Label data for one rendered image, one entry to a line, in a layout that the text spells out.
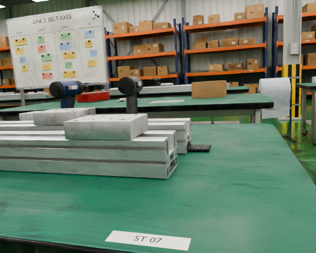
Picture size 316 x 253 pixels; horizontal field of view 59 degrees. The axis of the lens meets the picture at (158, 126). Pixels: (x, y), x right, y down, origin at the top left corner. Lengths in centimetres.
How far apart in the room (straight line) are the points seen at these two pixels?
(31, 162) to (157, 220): 40
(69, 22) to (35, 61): 78
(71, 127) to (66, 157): 7
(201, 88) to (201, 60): 852
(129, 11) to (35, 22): 805
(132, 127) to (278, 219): 32
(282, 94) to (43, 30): 339
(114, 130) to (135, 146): 6
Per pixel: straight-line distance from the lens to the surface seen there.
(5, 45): 1400
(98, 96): 316
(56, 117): 90
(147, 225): 42
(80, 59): 399
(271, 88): 417
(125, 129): 58
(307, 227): 44
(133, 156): 59
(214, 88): 264
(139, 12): 1199
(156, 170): 58
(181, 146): 75
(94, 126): 61
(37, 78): 440
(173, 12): 1159
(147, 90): 421
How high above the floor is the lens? 99
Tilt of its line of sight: 10 degrees down
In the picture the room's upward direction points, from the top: 4 degrees counter-clockwise
